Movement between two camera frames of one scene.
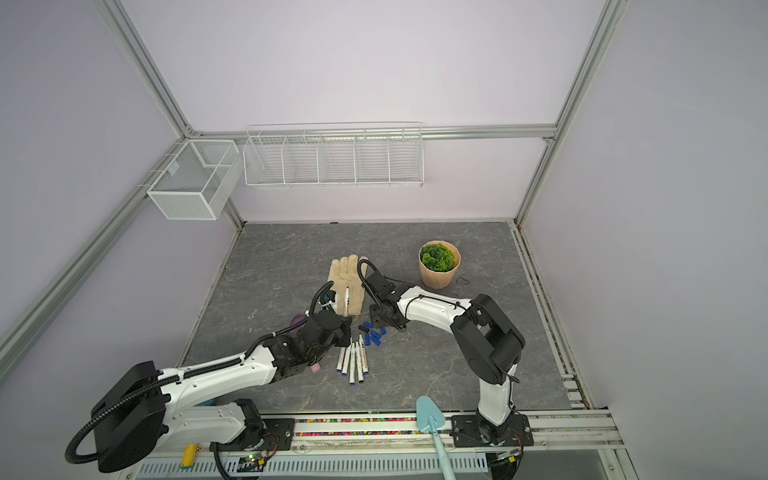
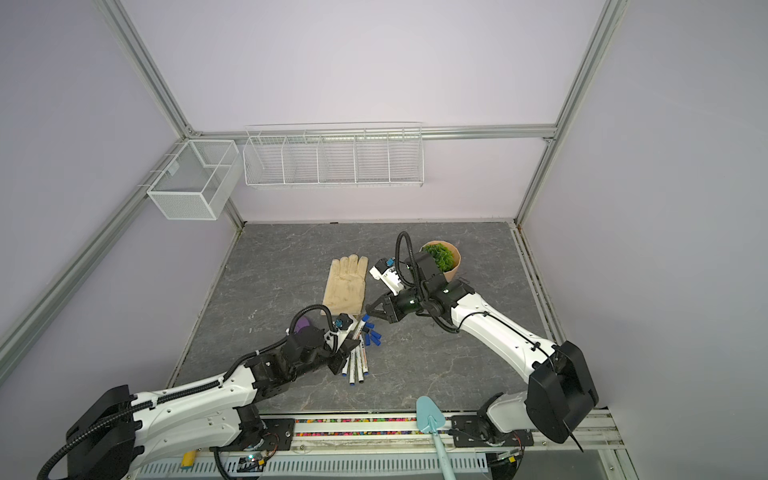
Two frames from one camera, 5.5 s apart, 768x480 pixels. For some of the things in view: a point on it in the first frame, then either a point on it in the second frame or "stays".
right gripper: (374, 310) to (389, 314)
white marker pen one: (347, 301) to (360, 325)
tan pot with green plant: (438, 261) stays
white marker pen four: (352, 364) stays
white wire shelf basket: (334, 155) stays
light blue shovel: (430, 416) stays
